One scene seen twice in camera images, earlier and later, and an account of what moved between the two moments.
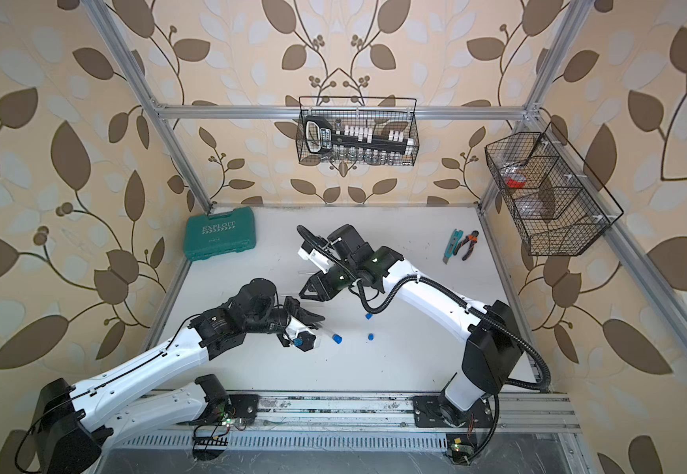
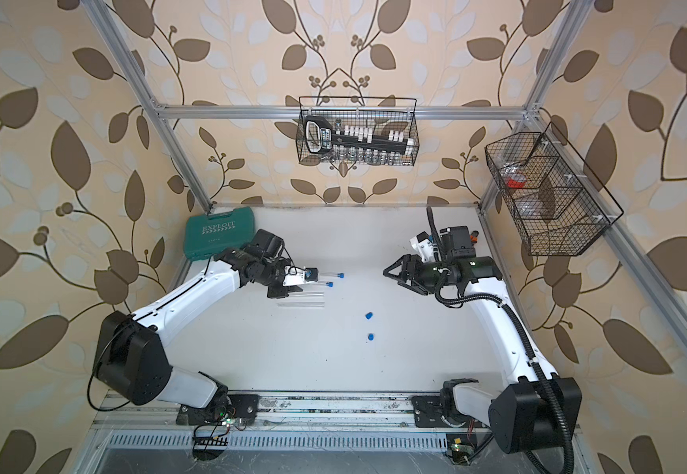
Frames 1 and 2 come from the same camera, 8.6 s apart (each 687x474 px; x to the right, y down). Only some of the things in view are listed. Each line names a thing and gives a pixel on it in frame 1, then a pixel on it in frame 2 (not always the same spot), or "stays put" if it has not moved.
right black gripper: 321,283 → 409,261
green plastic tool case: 219,232 stays put
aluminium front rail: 386,412 stays put
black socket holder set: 320,137 stays put
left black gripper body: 271,321 → 272,276
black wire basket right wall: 559,203 stays put
